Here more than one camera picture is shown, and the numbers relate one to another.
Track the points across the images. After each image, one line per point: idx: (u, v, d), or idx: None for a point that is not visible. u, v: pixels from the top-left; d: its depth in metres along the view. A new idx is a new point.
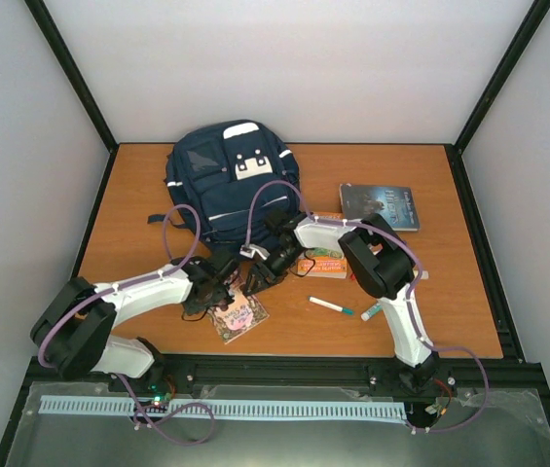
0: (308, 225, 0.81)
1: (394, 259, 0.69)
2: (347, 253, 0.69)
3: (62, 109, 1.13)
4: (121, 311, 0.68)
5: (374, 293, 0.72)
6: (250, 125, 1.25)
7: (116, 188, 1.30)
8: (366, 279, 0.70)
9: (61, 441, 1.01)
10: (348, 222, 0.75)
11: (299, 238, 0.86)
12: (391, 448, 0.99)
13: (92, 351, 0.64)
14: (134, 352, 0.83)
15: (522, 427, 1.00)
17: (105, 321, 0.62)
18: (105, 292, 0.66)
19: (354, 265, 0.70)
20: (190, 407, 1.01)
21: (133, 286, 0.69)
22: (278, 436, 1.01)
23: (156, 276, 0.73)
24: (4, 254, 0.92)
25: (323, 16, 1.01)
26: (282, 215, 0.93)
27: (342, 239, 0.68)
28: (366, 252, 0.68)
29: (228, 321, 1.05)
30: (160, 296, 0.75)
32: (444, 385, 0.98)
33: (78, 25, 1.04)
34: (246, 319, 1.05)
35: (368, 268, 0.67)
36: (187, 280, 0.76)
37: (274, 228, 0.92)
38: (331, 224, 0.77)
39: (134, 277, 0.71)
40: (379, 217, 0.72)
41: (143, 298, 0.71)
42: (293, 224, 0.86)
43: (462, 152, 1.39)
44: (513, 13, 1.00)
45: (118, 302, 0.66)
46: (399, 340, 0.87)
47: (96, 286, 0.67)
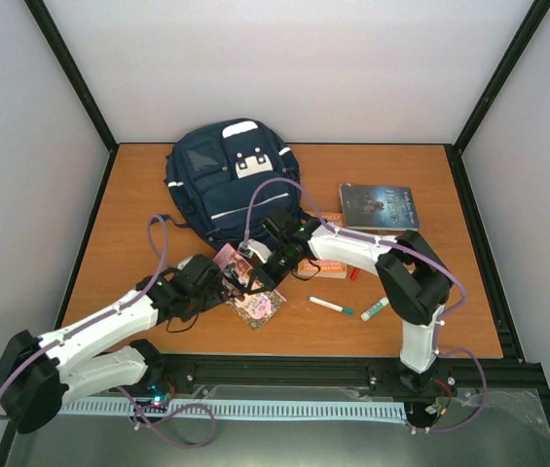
0: (326, 236, 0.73)
1: (437, 284, 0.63)
2: (384, 276, 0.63)
3: (62, 110, 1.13)
4: (72, 362, 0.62)
5: (412, 321, 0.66)
6: (249, 124, 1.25)
7: (117, 189, 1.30)
8: (408, 306, 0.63)
9: (62, 441, 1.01)
10: (381, 239, 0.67)
11: (311, 249, 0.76)
12: (390, 448, 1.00)
13: (49, 403, 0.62)
14: (113, 371, 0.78)
15: (522, 426, 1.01)
17: (48, 380, 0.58)
18: (50, 346, 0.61)
19: (395, 292, 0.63)
20: (193, 407, 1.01)
21: (83, 333, 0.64)
22: (279, 436, 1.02)
23: (112, 313, 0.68)
24: (5, 256, 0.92)
25: (321, 16, 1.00)
26: (286, 217, 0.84)
27: (380, 262, 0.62)
28: (406, 277, 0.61)
29: (250, 310, 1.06)
30: (121, 333, 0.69)
32: (444, 385, 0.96)
33: (77, 24, 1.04)
34: (266, 305, 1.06)
35: (411, 297, 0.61)
36: (150, 309, 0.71)
37: (278, 231, 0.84)
38: (357, 238, 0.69)
39: (86, 320, 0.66)
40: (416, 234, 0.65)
41: (98, 341, 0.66)
42: (305, 231, 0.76)
43: (462, 152, 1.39)
44: (513, 13, 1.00)
45: (64, 354, 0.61)
46: (410, 348, 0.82)
47: (43, 339, 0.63)
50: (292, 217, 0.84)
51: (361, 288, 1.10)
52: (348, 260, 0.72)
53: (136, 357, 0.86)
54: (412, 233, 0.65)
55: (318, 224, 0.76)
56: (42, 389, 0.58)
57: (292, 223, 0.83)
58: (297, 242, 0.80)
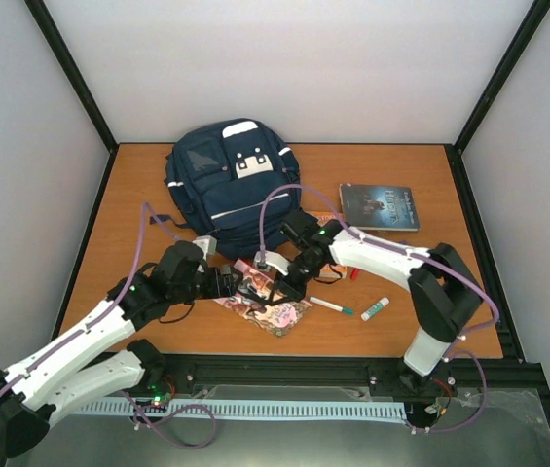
0: (350, 242, 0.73)
1: (467, 302, 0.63)
2: (417, 293, 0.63)
3: (62, 110, 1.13)
4: (43, 392, 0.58)
5: (436, 337, 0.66)
6: (249, 124, 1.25)
7: (117, 189, 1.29)
8: (435, 323, 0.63)
9: (62, 441, 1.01)
10: (412, 251, 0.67)
11: (331, 253, 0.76)
12: (391, 449, 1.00)
13: (28, 433, 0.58)
14: (105, 380, 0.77)
15: (522, 427, 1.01)
17: (17, 417, 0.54)
18: (14, 381, 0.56)
19: (425, 307, 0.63)
20: (193, 407, 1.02)
21: (49, 360, 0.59)
22: (279, 436, 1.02)
23: (80, 334, 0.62)
24: (5, 256, 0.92)
25: (321, 15, 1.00)
26: (305, 220, 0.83)
27: (416, 278, 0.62)
28: (440, 296, 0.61)
29: (274, 320, 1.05)
30: (93, 352, 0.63)
32: (444, 386, 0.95)
33: (77, 23, 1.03)
34: (291, 313, 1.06)
35: (442, 314, 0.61)
36: (122, 323, 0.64)
37: (295, 234, 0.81)
38: (384, 247, 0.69)
39: (52, 346, 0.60)
40: (450, 250, 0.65)
41: (69, 365, 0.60)
42: (325, 234, 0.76)
43: (462, 152, 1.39)
44: (514, 12, 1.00)
45: (30, 386, 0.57)
46: (421, 354, 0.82)
47: (10, 371, 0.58)
50: (311, 220, 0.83)
51: (360, 287, 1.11)
52: (371, 268, 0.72)
53: (131, 362, 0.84)
54: (446, 248, 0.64)
55: (340, 230, 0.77)
56: (12, 427, 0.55)
57: (311, 227, 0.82)
58: (315, 245, 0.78)
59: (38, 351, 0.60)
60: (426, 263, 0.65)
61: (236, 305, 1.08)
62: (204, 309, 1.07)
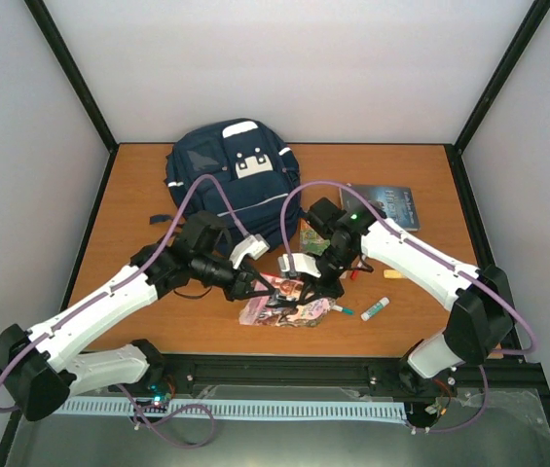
0: (389, 239, 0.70)
1: (504, 325, 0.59)
2: (459, 319, 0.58)
3: (62, 110, 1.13)
4: (66, 353, 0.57)
5: (461, 358, 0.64)
6: (249, 124, 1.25)
7: (117, 189, 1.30)
8: (466, 346, 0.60)
9: (62, 441, 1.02)
10: (459, 269, 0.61)
11: (360, 244, 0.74)
12: (391, 449, 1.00)
13: (50, 397, 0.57)
14: (117, 365, 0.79)
15: (523, 427, 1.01)
17: (41, 376, 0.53)
18: (39, 341, 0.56)
19: (461, 331, 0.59)
20: (193, 408, 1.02)
21: (74, 320, 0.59)
22: (279, 437, 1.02)
23: (104, 295, 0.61)
24: (5, 255, 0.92)
25: (321, 16, 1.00)
26: (330, 208, 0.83)
27: (465, 307, 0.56)
28: (484, 328, 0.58)
29: (307, 314, 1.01)
30: (118, 315, 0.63)
32: (444, 385, 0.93)
33: (77, 23, 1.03)
34: (322, 302, 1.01)
35: (479, 341, 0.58)
36: (147, 288, 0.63)
37: (322, 224, 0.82)
38: (428, 255, 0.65)
39: (76, 306, 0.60)
40: (500, 271, 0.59)
41: (92, 328, 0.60)
42: (355, 223, 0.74)
43: (462, 152, 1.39)
44: (514, 13, 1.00)
45: (55, 346, 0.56)
46: (433, 363, 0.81)
47: (32, 332, 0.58)
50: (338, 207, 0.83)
51: (360, 287, 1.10)
52: (403, 270, 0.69)
53: (139, 353, 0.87)
54: (494, 270, 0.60)
55: (373, 219, 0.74)
56: (35, 386, 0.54)
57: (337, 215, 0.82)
58: (343, 232, 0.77)
59: (61, 313, 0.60)
60: (474, 284, 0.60)
61: (266, 318, 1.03)
62: (203, 308, 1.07)
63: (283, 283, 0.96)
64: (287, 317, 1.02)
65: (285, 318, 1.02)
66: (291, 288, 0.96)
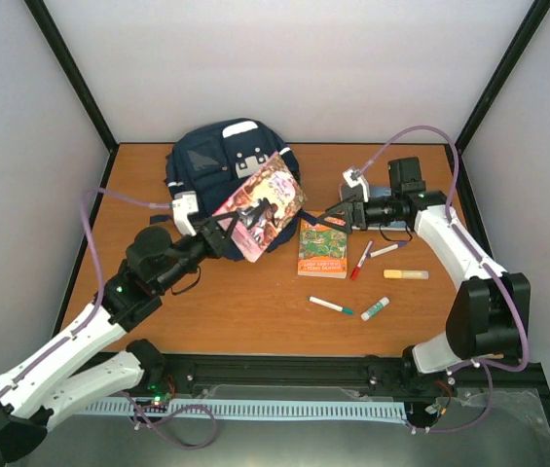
0: (439, 221, 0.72)
1: (502, 331, 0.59)
2: (464, 303, 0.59)
3: (61, 109, 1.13)
4: (31, 401, 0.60)
5: (453, 345, 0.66)
6: (249, 124, 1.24)
7: (116, 188, 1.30)
8: (459, 332, 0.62)
9: (63, 442, 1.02)
10: (489, 265, 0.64)
11: (414, 218, 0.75)
12: (391, 449, 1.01)
13: (24, 439, 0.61)
14: (105, 381, 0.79)
15: (524, 428, 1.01)
17: (6, 429, 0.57)
18: (2, 393, 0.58)
19: (460, 316, 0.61)
20: (194, 408, 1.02)
21: (35, 369, 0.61)
22: (279, 437, 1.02)
23: (65, 340, 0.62)
24: (6, 257, 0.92)
25: (321, 16, 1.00)
26: (415, 173, 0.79)
27: (469, 290, 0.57)
28: (480, 320, 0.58)
29: (284, 196, 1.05)
30: (82, 357, 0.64)
32: (444, 386, 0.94)
33: (76, 23, 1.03)
34: (282, 177, 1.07)
35: (472, 331, 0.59)
36: (109, 328, 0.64)
37: (397, 182, 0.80)
38: (467, 245, 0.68)
39: (39, 353, 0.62)
40: (526, 282, 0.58)
41: (56, 373, 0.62)
42: (421, 200, 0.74)
43: (462, 152, 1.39)
44: (514, 13, 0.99)
45: (18, 398, 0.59)
46: (429, 359, 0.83)
47: None
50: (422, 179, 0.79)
51: (361, 287, 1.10)
52: (442, 252, 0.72)
53: (131, 363, 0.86)
54: (519, 277, 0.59)
55: (440, 203, 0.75)
56: (4, 437, 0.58)
57: (417, 182, 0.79)
58: (405, 203, 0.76)
59: (25, 360, 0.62)
60: (492, 279, 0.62)
61: (262, 236, 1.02)
62: (203, 308, 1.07)
63: (237, 200, 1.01)
64: (276, 215, 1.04)
65: (276, 219, 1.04)
66: (246, 197, 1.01)
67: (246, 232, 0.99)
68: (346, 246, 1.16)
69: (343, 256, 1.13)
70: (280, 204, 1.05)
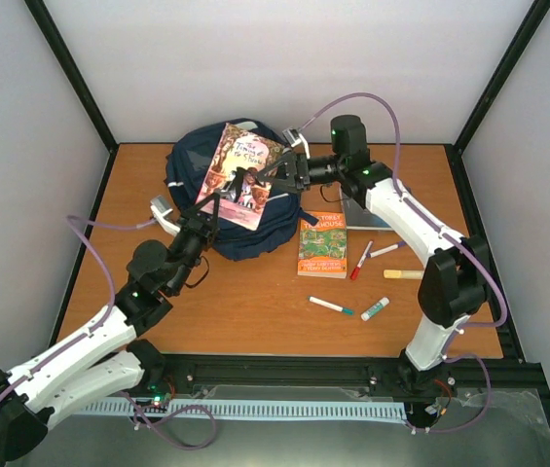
0: (390, 197, 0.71)
1: (472, 296, 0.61)
2: (432, 273, 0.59)
3: (61, 109, 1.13)
4: (44, 394, 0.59)
5: (428, 315, 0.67)
6: (249, 124, 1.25)
7: (116, 189, 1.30)
8: (432, 302, 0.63)
9: (63, 441, 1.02)
10: (447, 230, 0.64)
11: (365, 198, 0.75)
12: (391, 449, 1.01)
13: (29, 433, 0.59)
14: (106, 380, 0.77)
15: (523, 426, 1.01)
17: (18, 419, 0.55)
18: (18, 383, 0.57)
19: (429, 286, 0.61)
20: (193, 408, 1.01)
21: (53, 361, 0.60)
22: (279, 437, 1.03)
23: (83, 337, 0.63)
24: (5, 256, 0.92)
25: (321, 16, 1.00)
26: (359, 142, 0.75)
27: (434, 262, 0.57)
28: (451, 288, 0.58)
29: (252, 153, 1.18)
30: (95, 355, 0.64)
32: (444, 386, 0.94)
33: (76, 23, 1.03)
34: (243, 140, 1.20)
35: (446, 300, 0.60)
36: (125, 328, 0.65)
37: (348, 153, 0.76)
38: (419, 215, 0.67)
39: (55, 347, 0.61)
40: (484, 242, 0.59)
41: (72, 367, 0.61)
42: (367, 177, 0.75)
43: (462, 152, 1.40)
44: (514, 13, 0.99)
45: (32, 388, 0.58)
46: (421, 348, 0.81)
47: (11, 376, 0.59)
50: (366, 148, 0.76)
51: (360, 286, 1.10)
52: (398, 228, 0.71)
53: (131, 363, 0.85)
54: (477, 240, 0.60)
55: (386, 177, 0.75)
56: (14, 427, 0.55)
57: (362, 152, 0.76)
58: (352, 184, 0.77)
59: (41, 354, 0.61)
60: (454, 247, 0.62)
61: (252, 200, 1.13)
62: (203, 309, 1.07)
63: (211, 184, 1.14)
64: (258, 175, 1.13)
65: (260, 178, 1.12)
66: (220, 176, 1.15)
67: (236, 204, 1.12)
68: (346, 246, 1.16)
69: (343, 256, 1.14)
70: (256, 164, 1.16)
